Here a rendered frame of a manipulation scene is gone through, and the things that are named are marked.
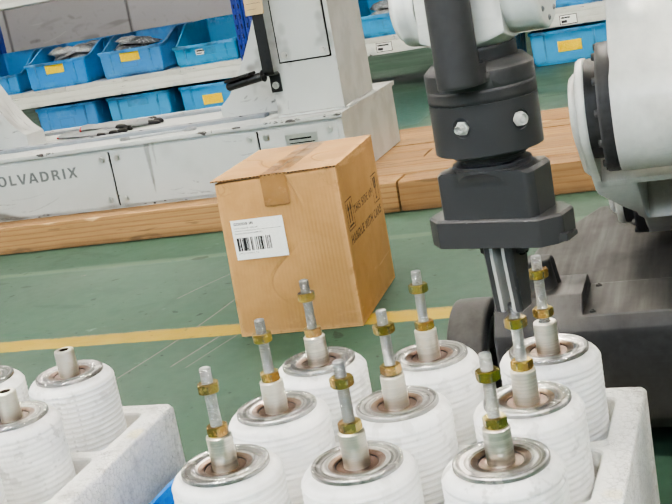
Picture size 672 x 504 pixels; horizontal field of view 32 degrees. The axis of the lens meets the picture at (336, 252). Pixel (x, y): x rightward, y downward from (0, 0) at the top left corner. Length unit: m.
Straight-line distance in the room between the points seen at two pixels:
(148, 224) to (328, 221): 1.23
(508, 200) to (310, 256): 1.19
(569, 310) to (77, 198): 2.19
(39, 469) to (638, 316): 0.69
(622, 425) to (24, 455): 0.58
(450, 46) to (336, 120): 2.18
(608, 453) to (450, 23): 0.42
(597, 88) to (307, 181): 0.91
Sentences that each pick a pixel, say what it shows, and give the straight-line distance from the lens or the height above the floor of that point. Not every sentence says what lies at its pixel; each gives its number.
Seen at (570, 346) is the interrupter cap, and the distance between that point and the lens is 1.13.
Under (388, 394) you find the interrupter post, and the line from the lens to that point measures 1.04.
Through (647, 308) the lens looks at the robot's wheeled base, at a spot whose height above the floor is 0.19.
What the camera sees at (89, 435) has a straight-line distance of 1.32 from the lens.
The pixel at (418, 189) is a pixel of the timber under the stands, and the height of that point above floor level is 0.05.
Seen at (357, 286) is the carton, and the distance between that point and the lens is 2.10.
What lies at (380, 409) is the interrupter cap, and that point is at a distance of 1.05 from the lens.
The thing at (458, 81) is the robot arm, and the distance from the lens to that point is 0.88.
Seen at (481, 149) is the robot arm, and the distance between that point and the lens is 0.92.
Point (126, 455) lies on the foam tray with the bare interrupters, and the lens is 1.29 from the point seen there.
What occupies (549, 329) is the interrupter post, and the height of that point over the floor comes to 0.28.
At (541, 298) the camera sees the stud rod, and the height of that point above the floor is 0.31.
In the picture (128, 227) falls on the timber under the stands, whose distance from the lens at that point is 3.26.
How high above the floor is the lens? 0.64
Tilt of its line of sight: 14 degrees down
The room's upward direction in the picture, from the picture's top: 10 degrees counter-clockwise
